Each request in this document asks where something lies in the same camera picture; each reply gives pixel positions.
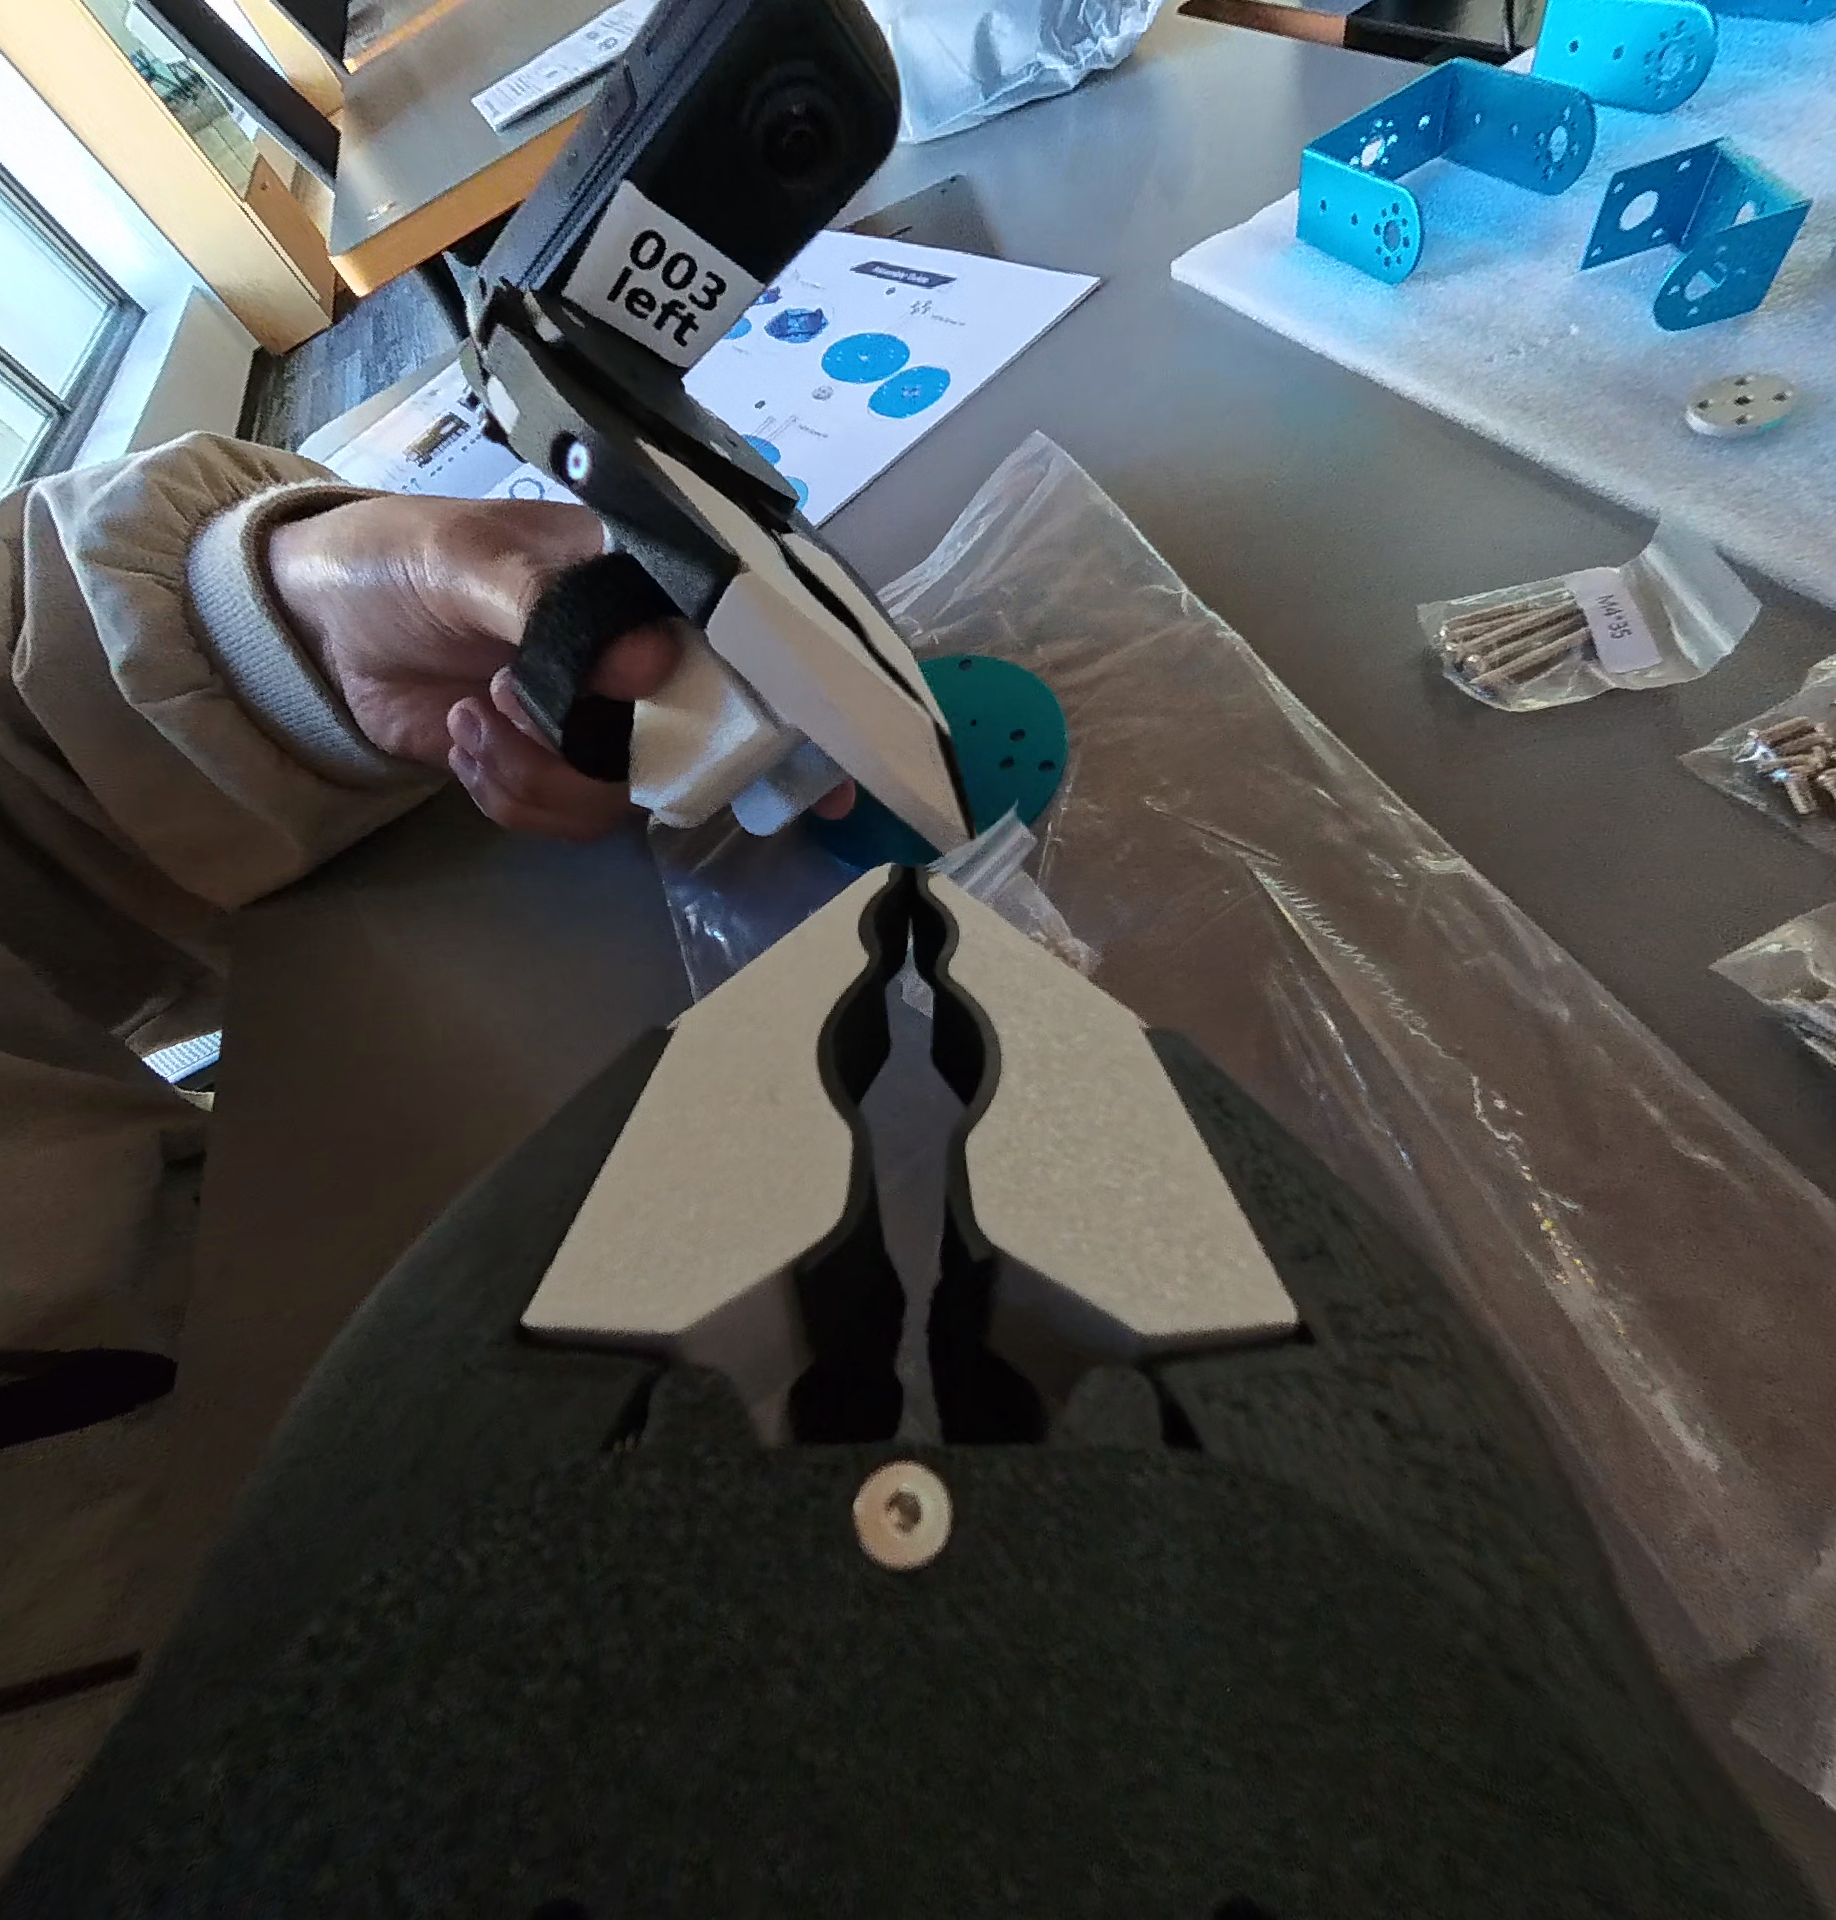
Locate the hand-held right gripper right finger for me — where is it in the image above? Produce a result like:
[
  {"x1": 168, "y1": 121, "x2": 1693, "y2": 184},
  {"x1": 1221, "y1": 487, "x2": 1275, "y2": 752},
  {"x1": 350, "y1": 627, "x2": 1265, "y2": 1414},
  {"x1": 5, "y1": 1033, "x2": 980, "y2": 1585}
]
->
[{"x1": 910, "y1": 866, "x2": 1302, "y2": 1449}]

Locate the window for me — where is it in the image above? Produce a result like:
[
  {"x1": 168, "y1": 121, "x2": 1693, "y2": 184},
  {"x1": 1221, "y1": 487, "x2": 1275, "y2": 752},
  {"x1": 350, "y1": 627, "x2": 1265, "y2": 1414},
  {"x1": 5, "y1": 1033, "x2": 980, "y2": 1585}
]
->
[{"x1": 0, "y1": 120, "x2": 148, "y2": 519}]

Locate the bag of long screws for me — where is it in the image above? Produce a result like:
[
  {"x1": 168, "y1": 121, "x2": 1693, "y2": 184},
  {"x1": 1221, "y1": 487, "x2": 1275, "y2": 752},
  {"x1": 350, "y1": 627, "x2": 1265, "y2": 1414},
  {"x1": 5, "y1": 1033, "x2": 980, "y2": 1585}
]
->
[{"x1": 1416, "y1": 539, "x2": 1761, "y2": 708}]

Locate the large clear plastic bag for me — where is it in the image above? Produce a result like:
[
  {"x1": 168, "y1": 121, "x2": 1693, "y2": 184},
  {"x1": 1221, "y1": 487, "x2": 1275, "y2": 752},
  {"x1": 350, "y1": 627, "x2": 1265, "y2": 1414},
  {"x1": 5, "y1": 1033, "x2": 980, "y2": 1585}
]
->
[{"x1": 651, "y1": 431, "x2": 1836, "y2": 1823}]

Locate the white instruction sheet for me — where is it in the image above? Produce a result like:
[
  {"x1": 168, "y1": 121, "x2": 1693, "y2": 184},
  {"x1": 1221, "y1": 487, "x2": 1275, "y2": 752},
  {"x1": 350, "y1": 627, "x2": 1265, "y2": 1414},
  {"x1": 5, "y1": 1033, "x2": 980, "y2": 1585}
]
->
[{"x1": 679, "y1": 223, "x2": 1104, "y2": 519}]

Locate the pile of small screw bags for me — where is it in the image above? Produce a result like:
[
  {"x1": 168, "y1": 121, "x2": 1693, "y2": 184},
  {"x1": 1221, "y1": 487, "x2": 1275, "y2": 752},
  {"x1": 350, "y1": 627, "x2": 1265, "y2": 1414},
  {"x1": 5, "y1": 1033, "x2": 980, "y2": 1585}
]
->
[{"x1": 1681, "y1": 648, "x2": 1836, "y2": 1120}]

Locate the white barcode label strip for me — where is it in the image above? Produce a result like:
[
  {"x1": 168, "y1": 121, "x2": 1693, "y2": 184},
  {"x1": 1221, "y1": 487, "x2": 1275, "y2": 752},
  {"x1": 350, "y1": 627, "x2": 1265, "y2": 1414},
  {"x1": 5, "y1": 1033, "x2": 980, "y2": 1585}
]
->
[{"x1": 470, "y1": 0, "x2": 667, "y2": 130}]

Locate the person's beige jacket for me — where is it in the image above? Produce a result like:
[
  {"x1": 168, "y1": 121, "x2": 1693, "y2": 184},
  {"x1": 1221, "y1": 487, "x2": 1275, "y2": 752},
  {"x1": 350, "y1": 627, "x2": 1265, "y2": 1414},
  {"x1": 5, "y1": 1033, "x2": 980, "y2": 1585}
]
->
[{"x1": 0, "y1": 884, "x2": 239, "y2": 1920}]

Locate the grey desk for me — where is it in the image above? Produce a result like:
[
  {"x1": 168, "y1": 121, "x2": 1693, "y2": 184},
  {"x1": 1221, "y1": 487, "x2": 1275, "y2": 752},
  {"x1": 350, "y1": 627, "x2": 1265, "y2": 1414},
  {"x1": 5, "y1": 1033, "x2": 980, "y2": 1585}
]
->
[{"x1": 152, "y1": 0, "x2": 1836, "y2": 1848}]

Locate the blue short U bracket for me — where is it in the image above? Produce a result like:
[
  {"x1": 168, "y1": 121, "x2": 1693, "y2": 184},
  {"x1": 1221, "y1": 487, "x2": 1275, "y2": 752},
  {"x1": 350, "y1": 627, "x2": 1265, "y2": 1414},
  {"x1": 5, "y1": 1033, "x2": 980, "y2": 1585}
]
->
[{"x1": 1583, "y1": 137, "x2": 1817, "y2": 335}]

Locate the small labelled clear bag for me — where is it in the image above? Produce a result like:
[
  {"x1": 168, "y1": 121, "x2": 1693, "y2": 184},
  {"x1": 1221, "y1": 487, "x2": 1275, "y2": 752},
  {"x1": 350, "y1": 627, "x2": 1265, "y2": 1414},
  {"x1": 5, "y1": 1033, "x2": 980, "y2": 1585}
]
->
[{"x1": 918, "y1": 802, "x2": 1109, "y2": 977}]

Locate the blue round perforated plate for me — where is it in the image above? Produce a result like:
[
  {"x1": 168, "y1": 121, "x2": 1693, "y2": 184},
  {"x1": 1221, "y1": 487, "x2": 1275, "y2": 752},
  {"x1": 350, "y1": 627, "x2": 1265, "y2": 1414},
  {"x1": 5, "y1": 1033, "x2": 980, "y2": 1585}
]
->
[{"x1": 813, "y1": 652, "x2": 1074, "y2": 872}]

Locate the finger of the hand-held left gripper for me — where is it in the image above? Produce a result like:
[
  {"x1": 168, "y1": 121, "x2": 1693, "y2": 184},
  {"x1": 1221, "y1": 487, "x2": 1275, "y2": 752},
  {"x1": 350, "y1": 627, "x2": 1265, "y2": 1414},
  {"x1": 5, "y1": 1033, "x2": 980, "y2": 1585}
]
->
[
  {"x1": 640, "y1": 431, "x2": 950, "y2": 737},
  {"x1": 704, "y1": 557, "x2": 980, "y2": 852}
]

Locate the person's left forearm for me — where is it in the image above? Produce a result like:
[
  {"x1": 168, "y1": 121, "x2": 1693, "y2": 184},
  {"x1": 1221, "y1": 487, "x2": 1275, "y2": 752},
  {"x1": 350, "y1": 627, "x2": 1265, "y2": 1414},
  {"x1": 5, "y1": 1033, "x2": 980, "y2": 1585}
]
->
[{"x1": 0, "y1": 431, "x2": 426, "y2": 939}]

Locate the person's left hand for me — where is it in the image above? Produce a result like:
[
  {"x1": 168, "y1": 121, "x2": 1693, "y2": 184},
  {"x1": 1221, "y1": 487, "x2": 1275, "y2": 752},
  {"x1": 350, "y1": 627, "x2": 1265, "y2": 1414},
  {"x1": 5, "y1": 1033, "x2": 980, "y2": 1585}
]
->
[{"x1": 264, "y1": 493, "x2": 680, "y2": 846}]

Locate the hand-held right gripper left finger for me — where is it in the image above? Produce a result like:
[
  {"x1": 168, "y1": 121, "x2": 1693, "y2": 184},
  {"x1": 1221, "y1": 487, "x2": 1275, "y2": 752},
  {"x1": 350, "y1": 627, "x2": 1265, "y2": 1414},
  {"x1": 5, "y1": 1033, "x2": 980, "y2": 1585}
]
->
[{"x1": 521, "y1": 866, "x2": 921, "y2": 1449}]

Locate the white plastic bag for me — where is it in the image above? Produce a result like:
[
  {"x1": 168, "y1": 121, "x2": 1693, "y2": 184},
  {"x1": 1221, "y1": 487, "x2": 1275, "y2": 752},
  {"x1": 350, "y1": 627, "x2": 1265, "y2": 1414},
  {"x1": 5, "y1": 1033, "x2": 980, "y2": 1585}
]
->
[{"x1": 864, "y1": 0, "x2": 1169, "y2": 143}]

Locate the small silver round hub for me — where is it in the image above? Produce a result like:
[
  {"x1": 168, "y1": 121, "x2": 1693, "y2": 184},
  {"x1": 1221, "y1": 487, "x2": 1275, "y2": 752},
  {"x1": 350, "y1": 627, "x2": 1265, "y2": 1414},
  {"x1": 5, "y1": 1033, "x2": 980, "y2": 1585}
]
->
[{"x1": 1686, "y1": 370, "x2": 1798, "y2": 441}]

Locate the white foam sheet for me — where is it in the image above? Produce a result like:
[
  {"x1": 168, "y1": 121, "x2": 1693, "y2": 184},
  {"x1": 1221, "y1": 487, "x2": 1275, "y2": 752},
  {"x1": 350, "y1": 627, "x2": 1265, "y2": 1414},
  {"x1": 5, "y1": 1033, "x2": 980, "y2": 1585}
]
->
[{"x1": 1171, "y1": 0, "x2": 1836, "y2": 632}]

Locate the grey table wooden edge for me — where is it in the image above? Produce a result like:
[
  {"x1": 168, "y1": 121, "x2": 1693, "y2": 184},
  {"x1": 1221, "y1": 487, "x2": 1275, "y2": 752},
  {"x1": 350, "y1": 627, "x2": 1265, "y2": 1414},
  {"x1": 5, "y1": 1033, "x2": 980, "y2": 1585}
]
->
[{"x1": 325, "y1": 0, "x2": 680, "y2": 293}]

